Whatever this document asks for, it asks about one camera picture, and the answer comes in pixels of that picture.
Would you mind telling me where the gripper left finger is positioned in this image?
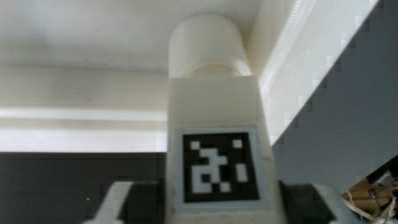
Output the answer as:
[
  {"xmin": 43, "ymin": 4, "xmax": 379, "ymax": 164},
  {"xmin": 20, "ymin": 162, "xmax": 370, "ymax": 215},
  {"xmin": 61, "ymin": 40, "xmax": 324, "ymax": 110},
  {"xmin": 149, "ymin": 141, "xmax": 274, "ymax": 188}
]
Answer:
[{"xmin": 82, "ymin": 181, "xmax": 164, "ymax": 224}]

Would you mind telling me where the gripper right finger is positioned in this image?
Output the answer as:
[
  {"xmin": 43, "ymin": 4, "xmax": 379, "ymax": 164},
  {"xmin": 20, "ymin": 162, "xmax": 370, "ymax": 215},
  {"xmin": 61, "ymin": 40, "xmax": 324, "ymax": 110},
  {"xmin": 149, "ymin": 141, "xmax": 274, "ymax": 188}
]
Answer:
[{"xmin": 279, "ymin": 182, "xmax": 361, "ymax": 224}]

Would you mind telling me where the white square tabletop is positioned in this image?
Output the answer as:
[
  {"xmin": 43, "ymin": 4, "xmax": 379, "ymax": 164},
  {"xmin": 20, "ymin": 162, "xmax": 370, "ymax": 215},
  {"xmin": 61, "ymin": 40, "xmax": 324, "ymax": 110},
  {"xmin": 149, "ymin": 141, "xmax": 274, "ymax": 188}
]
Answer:
[{"xmin": 0, "ymin": 0, "xmax": 379, "ymax": 152}]

